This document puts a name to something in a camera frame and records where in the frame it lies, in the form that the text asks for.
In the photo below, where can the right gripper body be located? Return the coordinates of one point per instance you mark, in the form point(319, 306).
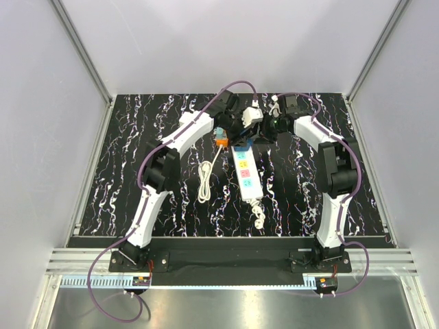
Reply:
point(271, 126)

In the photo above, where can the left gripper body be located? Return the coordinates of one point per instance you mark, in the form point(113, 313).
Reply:
point(234, 128)

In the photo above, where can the blue cube adapter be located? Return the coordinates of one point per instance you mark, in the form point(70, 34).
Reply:
point(245, 138)

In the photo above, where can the orange power strip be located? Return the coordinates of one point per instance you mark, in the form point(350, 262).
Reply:
point(222, 142)

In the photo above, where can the teal USB charger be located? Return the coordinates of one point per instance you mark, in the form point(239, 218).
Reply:
point(219, 132)

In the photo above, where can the white power strip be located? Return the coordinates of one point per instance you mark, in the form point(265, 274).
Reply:
point(247, 174)

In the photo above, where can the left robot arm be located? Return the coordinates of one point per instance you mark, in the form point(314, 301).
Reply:
point(160, 170)

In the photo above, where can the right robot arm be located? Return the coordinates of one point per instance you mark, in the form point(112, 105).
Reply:
point(338, 171)

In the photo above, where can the black marble mat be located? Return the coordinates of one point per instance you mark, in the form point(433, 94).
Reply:
point(206, 201)

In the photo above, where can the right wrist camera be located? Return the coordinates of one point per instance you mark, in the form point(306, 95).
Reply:
point(275, 110)

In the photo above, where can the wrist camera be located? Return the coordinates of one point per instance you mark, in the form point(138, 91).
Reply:
point(251, 116)
point(275, 110)

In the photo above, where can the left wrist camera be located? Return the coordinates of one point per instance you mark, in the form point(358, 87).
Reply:
point(251, 116)

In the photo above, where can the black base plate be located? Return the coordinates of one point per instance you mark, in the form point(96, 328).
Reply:
point(248, 260)

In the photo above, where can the slotted cable duct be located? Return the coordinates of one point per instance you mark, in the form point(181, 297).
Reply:
point(298, 283)

